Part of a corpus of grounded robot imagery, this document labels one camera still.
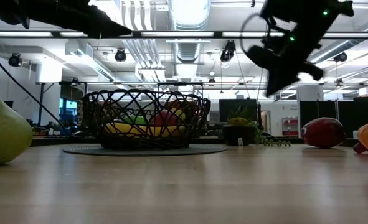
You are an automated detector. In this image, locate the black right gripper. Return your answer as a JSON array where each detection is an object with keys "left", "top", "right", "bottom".
[{"left": 245, "top": 37, "right": 325, "bottom": 98}]

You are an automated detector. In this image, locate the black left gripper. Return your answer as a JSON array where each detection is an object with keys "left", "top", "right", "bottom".
[{"left": 21, "top": 0, "right": 133, "bottom": 39}]

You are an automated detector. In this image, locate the dark red apple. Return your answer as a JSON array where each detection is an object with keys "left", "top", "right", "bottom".
[{"left": 301, "top": 117, "right": 348, "bottom": 149}]

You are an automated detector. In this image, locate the green apple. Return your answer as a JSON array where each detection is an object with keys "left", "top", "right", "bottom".
[{"left": 123, "top": 114, "right": 153, "bottom": 126}]

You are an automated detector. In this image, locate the yellow banana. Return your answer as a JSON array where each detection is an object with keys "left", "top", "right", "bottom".
[{"left": 104, "top": 121, "right": 186, "bottom": 138}]

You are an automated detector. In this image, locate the purple grape bunch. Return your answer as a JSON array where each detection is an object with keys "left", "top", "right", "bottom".
[{"left": 352, "top": 141, "right": 368, "bottom": 155}]

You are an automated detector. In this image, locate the round red pomegranate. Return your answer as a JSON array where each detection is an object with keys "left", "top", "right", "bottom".
[{"left": 151, "top": 109, "right": 180, "bottom": 128}]

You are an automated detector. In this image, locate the black wire mesh basket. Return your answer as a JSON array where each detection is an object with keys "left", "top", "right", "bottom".
[{"left": 81, "top": 88, "right": 212, "bottom": 151}]

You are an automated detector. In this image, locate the green pear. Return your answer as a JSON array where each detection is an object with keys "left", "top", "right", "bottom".
[{"left": 0, "top": 82, "right": 34, "bottom": 166}]

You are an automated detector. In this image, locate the black ceiling spotlight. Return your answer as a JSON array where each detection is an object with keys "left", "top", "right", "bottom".
[
  {"left": 333, "top": 52, "right": 349, "bottom": 63},
  {"left": 220, "top": 40, "right": 237, "bottom": 63},
  {"left": 8, "top": 52, "right": 23, "bottom": 68},
  {"left": 114, "top": 48, "right": 128, "bottom": 62}
]

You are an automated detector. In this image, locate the wooden door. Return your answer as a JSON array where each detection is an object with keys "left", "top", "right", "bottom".
[{"left": 260, "top": 110, "right": 271, "bottom": 134}]

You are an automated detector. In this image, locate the red storage shelf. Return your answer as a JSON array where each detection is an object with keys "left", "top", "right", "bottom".
[{"left": 281, "top": 117, "right": 300, "bottom": 137}]

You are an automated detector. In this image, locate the black computer monitor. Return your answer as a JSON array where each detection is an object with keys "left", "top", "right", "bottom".
[{"left": 219, "top": 98, "right": 258, "bottom": 123}]

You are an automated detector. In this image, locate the potted succulent plant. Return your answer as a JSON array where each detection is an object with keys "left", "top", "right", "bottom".
[{"left": 221, "top": 105, "right": 292, "bottom": 147}]

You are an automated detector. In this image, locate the blue-lit monitor screen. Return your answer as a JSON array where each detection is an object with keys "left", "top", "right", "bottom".
[{"left": 58, "top": 97, "right": 79, "bottom": 124}]

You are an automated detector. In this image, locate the round grey placemat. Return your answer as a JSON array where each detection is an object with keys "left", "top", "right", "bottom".
[{"left": 62, "top": 143, "right": 229, "bottom": 157}]

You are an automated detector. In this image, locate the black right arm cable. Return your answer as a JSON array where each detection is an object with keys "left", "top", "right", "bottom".
[{"left": 240, "top": 12, "right": 267, "bottom": 54}]

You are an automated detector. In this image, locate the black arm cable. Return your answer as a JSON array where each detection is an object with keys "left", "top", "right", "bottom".
[
  {"left": 0, "top": 45, "right": 74, "bottom": 137},
  {"left": 240, "top": 12, "right": 267, "bottom": 54}
]

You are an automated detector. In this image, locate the silver ceiling air duct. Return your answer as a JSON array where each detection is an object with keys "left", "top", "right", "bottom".
[{"left": 167, "top": 0, "right": 212, "bottom": 78}]

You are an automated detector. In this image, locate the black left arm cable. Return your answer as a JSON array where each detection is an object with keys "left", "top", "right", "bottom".
[{"left": 0, "top": 45, "right": 74, "bottom": 137}]

